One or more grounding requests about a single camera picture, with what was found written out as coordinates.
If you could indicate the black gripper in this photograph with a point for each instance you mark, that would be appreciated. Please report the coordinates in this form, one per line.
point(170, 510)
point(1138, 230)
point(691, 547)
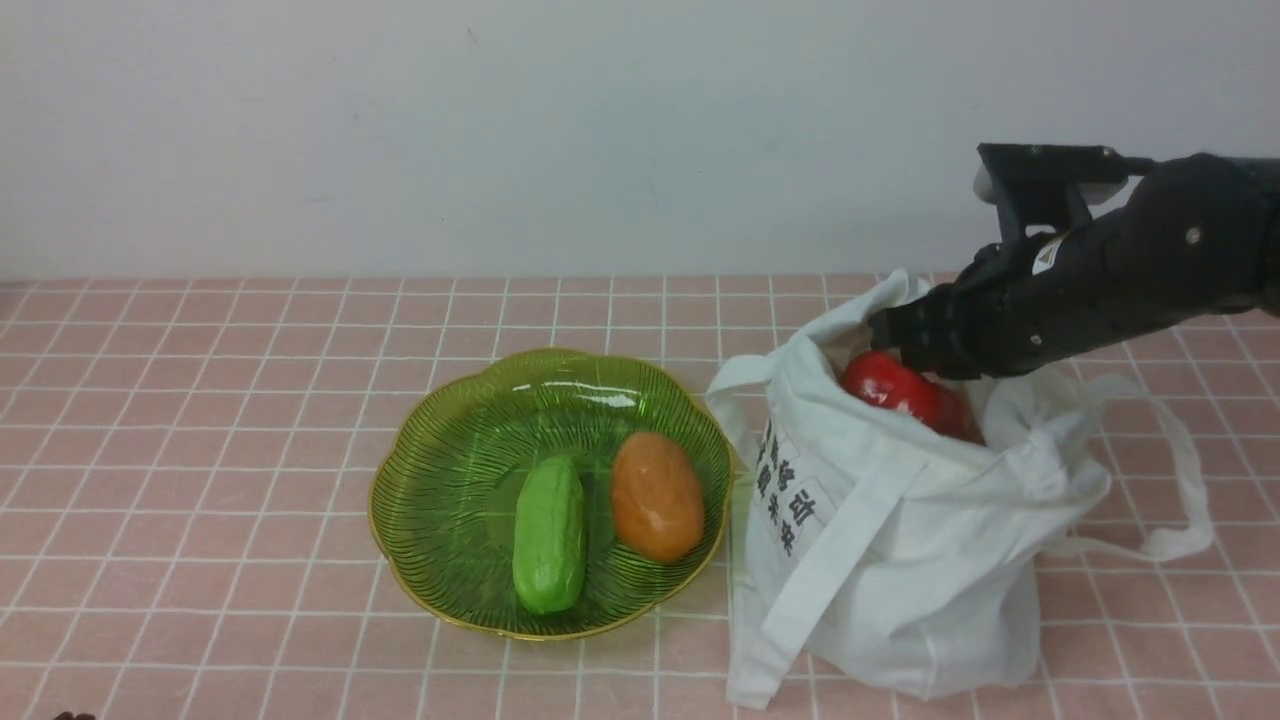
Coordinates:
point(1017, 307)

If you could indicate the red bell pepper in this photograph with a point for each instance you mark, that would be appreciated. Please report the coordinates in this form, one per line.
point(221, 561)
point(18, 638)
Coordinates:
point(879, 379)

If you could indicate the white cloth bag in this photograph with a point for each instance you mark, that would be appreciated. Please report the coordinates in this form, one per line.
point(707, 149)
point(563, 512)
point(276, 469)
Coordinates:
point(900, 556)

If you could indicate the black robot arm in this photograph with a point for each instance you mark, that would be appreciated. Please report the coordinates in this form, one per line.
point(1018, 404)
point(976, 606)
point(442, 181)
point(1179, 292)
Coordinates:
point(1198, 236)

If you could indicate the orange-brown potato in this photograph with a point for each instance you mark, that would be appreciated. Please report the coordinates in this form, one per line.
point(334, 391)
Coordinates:
point(657, 501)

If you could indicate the green transparent plastic plate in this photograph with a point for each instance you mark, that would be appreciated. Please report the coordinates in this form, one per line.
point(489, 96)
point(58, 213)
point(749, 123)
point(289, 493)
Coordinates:
point(442, 505)

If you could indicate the green cucumber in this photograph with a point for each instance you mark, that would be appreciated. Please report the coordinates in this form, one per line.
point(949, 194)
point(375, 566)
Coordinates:
point(549, 547)

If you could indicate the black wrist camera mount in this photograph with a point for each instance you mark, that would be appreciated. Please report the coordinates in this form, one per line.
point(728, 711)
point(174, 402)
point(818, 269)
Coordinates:
point(1052, 187)

